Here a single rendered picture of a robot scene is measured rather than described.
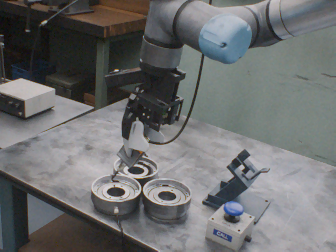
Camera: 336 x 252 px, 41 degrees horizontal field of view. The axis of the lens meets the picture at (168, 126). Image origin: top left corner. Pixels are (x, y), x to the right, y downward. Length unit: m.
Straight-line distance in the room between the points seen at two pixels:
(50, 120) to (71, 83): 1.19
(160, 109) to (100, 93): 1.71
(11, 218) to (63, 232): 0.17
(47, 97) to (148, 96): 0.90
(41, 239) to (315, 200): 0.72
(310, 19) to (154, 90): 0.30
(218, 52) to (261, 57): 1.84
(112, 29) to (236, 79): 0.76
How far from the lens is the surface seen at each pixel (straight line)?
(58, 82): 2.88
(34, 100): 1.66
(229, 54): 0.71
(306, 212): 1.08
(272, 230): 0.98
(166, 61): 0.80
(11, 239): 1.26
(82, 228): 1.33
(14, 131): 1.58
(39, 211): 1.99
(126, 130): 0.88
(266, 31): 0.80
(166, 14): 0.77
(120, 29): 2.45
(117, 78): 0.89
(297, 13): 0.76
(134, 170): 1.08
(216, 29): 0.70
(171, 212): 0.93
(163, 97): 0.83
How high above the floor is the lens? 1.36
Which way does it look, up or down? 24 degrees down
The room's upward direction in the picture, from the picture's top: 6 degrees clockwise
